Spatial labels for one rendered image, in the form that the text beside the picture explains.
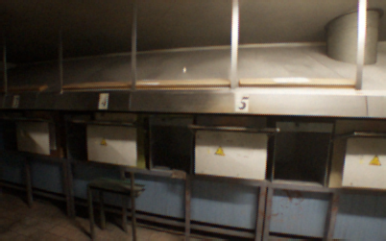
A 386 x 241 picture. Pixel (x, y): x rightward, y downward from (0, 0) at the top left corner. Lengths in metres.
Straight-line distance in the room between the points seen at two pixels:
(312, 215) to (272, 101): 1.26
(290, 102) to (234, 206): 1.16
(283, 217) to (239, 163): 0.78
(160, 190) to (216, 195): 0.62
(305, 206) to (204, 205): 1.00
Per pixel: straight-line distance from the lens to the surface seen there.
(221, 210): 1.85
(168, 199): 1.91
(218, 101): 1.15
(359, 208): 2.18
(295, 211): 1.94
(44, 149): 2.59
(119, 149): 1.74
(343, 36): 2.20
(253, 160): 1.42
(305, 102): 1.28
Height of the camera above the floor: 1.52
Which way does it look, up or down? 4 degrees down
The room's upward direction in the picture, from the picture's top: 1 degrees clockwise
